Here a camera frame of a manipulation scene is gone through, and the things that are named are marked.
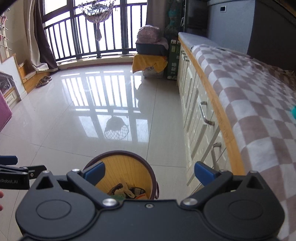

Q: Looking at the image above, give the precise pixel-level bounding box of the trash pile in bin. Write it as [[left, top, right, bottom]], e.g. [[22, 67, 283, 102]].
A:
[[107, 181, 147, 201]]

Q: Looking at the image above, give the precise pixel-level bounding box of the yellow bamboo trash bin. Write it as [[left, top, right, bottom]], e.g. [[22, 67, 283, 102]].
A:
[[85, 151, 159, 200]]

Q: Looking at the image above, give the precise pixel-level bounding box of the white carved cabinet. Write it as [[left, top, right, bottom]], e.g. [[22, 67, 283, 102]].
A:
[[177, 38, 245, 195]]

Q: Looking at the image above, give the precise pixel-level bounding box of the purple furniture panel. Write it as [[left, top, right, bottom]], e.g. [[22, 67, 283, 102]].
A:
[[0, 92, 12, 131]]

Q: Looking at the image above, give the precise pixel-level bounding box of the brown white checkered cloth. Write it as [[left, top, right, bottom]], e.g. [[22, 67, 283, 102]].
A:
[[192, 44, 295, 240]]

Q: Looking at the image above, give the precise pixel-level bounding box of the wooden step shelf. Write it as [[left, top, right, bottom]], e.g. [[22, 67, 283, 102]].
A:
[[6, 54, 50, 98]]

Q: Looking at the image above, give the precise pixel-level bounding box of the pair of brown shoes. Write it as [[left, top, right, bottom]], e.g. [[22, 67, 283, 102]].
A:
[[36, 76, 52, 88]]

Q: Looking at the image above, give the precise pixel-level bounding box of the green cardboard box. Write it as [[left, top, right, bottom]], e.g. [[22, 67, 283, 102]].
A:
[[166, 40, 180, 80]]

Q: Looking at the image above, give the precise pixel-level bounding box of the yellow cloth covered stool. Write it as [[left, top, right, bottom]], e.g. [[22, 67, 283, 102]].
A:
[[132, 54, 168, 78]]

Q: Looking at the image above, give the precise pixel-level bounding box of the brown left curtain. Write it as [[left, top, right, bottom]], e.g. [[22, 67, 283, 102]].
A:
[[23, 1, 58, 72]]

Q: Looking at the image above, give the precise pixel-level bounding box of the grey cushion pad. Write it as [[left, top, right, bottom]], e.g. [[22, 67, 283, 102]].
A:
[[178, 32, 219, 50]]

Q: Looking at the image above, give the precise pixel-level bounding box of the black balcony railing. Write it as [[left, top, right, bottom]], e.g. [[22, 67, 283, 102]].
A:
[[40, 1, 147, 63]]

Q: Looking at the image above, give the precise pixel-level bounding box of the grey storage box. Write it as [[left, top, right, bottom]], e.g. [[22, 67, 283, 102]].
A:
[[207, 1, 255, 54]]

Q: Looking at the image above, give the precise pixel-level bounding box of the hanging net basket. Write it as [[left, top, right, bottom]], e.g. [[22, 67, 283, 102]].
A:
[[78, 1, 115, 42]]

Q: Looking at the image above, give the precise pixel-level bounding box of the black drawer tower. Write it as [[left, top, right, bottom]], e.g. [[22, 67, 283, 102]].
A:
[[184, 0, 209, 37]]

